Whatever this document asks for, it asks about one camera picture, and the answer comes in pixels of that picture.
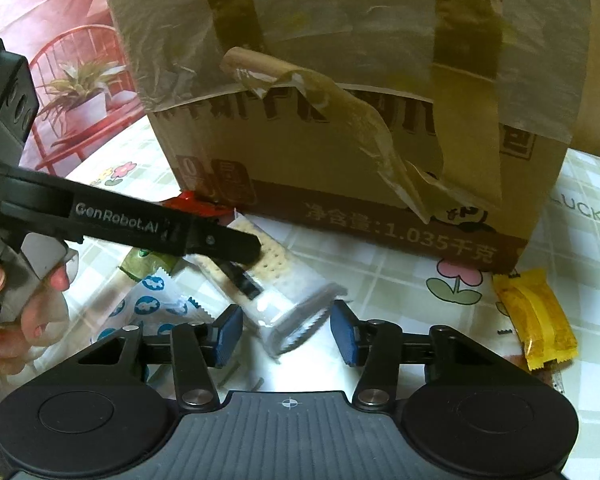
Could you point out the brown cardboard box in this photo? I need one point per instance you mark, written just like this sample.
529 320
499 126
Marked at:
435 126

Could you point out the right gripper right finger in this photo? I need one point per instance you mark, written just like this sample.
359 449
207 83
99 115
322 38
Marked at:
376 347

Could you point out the red snack packet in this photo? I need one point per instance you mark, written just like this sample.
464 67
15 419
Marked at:
188 201

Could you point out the yellow snack packet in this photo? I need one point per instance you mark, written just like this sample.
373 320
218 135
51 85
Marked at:
537 316

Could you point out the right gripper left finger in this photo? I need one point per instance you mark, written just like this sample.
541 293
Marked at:
197 348

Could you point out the white blue fish packet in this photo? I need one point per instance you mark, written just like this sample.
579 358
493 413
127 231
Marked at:
155 305

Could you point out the green small snack packet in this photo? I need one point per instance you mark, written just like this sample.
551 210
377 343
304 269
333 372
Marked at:
139 263

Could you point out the red plant print curtain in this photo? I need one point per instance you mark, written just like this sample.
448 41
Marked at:
77 65

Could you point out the clear cracker packet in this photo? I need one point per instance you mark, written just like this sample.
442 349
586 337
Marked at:
284 300

